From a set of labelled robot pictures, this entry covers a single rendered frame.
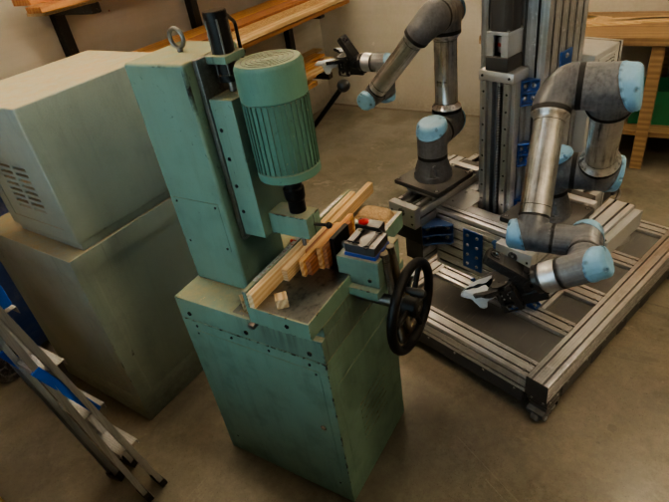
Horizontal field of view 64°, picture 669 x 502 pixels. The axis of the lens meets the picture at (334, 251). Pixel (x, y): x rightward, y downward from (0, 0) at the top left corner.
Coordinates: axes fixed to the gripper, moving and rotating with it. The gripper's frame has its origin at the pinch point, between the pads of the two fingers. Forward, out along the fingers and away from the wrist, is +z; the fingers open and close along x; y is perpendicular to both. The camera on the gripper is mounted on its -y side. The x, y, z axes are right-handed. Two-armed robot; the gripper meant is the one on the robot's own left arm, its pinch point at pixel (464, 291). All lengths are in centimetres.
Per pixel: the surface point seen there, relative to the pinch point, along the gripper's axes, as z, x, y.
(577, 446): 16, 28, 98
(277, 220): 42, 4, -38
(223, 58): 23, 5, -81
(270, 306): 44, -17, -23
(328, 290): 32.8, -6.6, -16.6
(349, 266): 28.2, 1.7, -17.2
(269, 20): 164, 242, -105
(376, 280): 22.4, 0.8, -10.6
